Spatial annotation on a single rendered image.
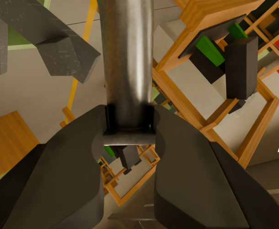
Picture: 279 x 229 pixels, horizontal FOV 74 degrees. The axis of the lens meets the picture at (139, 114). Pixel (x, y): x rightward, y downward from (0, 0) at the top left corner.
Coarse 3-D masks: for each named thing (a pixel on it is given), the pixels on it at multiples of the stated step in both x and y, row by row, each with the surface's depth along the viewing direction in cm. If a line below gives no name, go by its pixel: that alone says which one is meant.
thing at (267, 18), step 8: (272, 8) 408; (264, 16) 423; (272, 16) 423; (256, 24) 440; (264, 24) 438; (248, 32) 462; (256, 32) 450; (264, 32) 474; (264, 40) 446; (272, 40) 433; (264, 48) 450; (272, 48) 443; (272, 72) 462
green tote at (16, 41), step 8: (40, 0) 32; (48, 0) 32; (48, 8) 33; (8, 32) 36; (16, 32) 37; (8, 40) 35; (16, 40) 36; (24, 40) 37; (8, 48) 35; (16, 48) 36; (24, 48) 37
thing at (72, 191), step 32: (64, 128) 9; (96, 128) 9; (64, 160) 7; (96, 160) 9; (32, 192) 6; (64, 192) 6; (96, 192) 6; (32, 224) 5; (64, 224) 6; (96, 224) 7
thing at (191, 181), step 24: (168, 120) 10; (168, 144) 8; (192, 144) 8; (168, 168) 7; (192, 168) 7; (216, 168) 7; (168, 192) 6; (192, 192) 6; (216, 192) 6; (168, 216) 6; (192, 216) 6; (216, 216) 6; (240, 216) 6
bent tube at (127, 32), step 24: (120, 0) 9; (144, 0) 9; (120, 24) 9; (144, 24) 9; (120, 48) 10; (144, 48) 10; (120, 72) 10; (144, 72) 10; (120, 96) 11; (144, 96) 11; (120, 120) 12; (144, 120) 12; (120, 144) 12; (144, 144) 12
